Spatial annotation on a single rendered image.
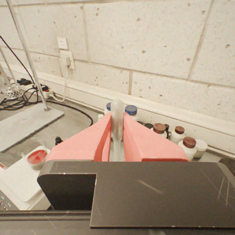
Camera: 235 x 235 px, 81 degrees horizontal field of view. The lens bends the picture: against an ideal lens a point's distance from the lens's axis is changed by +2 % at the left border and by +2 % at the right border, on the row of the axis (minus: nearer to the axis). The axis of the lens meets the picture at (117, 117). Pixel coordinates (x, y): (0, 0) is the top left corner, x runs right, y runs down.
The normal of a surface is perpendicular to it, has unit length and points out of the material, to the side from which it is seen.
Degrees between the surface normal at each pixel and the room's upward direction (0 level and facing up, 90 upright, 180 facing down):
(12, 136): 0
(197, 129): 90
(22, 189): 0
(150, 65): 90
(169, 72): 90
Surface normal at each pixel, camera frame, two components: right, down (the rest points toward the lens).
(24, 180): 0.00, -0.81
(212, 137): -0.51, 0.50
